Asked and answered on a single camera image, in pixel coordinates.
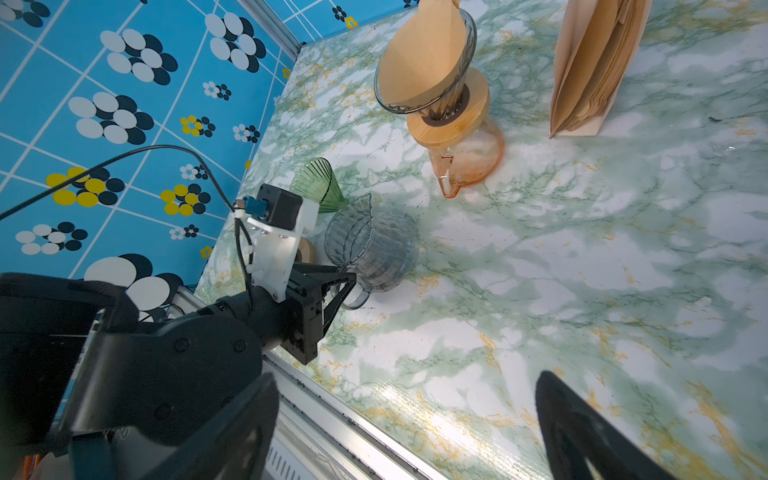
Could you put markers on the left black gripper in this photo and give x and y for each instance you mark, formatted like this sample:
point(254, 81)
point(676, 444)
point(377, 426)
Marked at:
point(315, 294)

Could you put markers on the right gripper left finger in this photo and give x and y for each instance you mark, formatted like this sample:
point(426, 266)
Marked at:
point(234, 443)

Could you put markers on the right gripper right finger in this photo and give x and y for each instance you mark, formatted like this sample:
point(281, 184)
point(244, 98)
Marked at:
point(578, 440)

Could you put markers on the grey glass pitcher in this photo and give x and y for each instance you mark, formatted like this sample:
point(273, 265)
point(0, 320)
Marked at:
point(376, 241)

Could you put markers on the green glass dripper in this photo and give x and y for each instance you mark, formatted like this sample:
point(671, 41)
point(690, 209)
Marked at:
point(316, 181)

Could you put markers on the wooden ring holder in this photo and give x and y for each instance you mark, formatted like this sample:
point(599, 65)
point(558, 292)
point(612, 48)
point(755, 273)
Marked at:
point(471, 110)
point(306, 252)

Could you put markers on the clear grey glass dripper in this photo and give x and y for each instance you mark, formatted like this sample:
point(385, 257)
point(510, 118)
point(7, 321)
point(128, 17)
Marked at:
point(438, 78)

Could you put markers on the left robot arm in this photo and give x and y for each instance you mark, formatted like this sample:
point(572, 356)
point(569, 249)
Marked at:
point(75, 357)

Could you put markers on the orange coffee filter box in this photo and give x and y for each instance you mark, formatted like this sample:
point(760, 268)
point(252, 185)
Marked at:
point(595, 46)

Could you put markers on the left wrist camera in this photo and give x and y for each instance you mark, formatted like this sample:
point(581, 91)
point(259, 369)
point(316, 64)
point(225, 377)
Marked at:
point(268, 230)

